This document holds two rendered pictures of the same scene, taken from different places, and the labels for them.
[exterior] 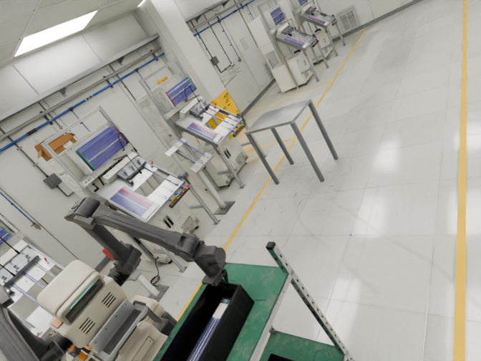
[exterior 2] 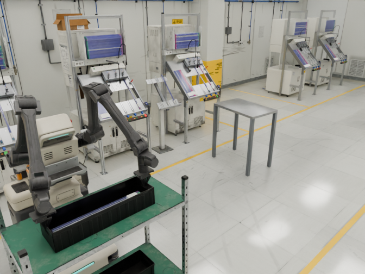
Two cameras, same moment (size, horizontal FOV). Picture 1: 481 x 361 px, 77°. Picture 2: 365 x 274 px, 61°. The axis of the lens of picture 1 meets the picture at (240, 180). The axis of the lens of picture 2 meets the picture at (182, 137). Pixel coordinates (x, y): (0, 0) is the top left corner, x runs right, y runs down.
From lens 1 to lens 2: 0.62 m
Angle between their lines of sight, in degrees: 1
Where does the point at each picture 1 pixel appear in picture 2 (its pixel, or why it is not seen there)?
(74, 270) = (62, 119)
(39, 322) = not seen: outside the picture
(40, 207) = (26, 58)
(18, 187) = (20, 33)
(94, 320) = (53, 155)
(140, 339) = (68, 187)
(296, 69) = (288, 79)
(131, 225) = (117, 115)
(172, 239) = (134, 137)
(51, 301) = (42, 128)
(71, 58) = not seen: outside the picture
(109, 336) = (55, 171)
